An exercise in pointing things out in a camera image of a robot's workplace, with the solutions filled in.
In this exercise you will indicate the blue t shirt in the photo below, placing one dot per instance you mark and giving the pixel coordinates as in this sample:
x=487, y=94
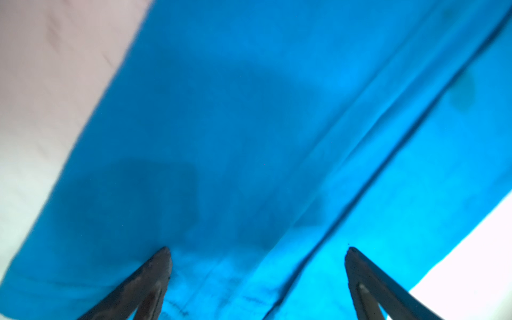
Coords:
x=260, y=140

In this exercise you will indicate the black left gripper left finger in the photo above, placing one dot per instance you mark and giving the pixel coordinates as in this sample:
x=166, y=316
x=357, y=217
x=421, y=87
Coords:
x=140, y=295

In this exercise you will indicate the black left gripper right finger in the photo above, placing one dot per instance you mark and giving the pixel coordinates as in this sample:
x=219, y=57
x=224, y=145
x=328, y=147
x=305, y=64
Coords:
x=374, y=293

